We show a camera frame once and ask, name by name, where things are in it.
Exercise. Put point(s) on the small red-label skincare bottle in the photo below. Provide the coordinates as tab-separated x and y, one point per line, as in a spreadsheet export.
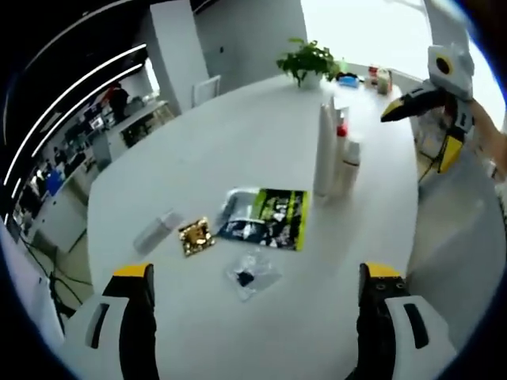
351	166

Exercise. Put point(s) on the clear plastic skincare packet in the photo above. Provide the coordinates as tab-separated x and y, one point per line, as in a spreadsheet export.
253	277

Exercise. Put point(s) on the large red-collared skincare bottle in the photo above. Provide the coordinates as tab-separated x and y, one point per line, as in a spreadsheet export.
342	128

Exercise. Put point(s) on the white skincare tube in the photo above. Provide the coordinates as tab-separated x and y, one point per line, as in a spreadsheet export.
325	154

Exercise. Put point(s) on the potted green plant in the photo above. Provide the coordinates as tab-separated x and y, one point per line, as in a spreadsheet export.
309	61

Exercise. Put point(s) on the green black skincare sachet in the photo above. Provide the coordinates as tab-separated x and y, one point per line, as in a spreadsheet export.
273	221

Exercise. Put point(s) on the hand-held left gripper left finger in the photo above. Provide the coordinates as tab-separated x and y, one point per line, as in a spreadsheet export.
138	328

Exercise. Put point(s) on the beige container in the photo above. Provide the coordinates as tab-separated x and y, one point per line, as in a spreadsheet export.
385	82

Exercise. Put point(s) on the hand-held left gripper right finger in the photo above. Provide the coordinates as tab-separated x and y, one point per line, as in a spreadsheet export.
374	328

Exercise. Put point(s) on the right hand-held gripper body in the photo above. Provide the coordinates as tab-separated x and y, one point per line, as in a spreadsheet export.
455	73

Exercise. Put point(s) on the gold skincare sachet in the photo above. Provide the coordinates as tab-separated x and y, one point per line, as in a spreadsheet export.
196	236

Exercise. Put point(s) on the red-lidded container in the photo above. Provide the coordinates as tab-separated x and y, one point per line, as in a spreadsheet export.
373	75

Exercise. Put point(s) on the blue packet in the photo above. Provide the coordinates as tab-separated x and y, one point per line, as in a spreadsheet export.
348	80

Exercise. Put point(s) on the small white translucent box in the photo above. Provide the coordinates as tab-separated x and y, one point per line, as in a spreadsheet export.
156	231

